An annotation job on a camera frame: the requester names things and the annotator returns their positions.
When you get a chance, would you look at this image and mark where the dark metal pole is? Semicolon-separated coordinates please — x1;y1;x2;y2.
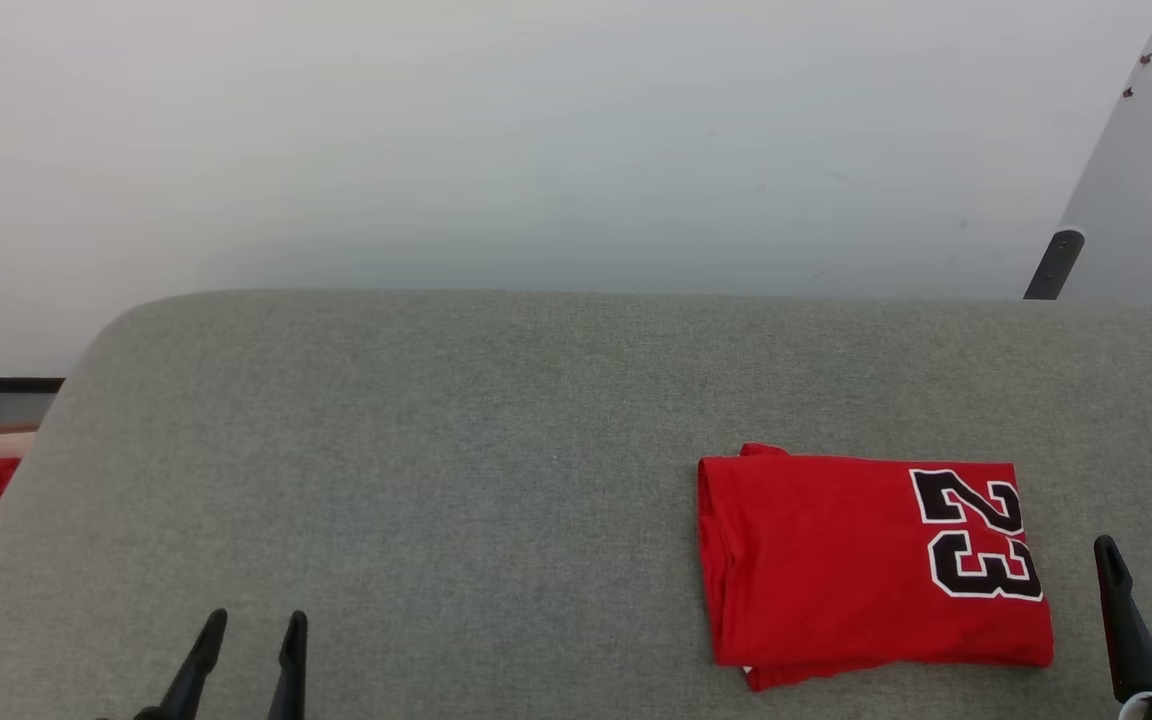
1023;229;1086;301

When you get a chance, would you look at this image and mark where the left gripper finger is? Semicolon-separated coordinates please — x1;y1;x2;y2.
136;608;229;720
268;610;309;720

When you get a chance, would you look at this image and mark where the red and white basketball jersey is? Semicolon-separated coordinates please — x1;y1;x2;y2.
696;443;1055;693

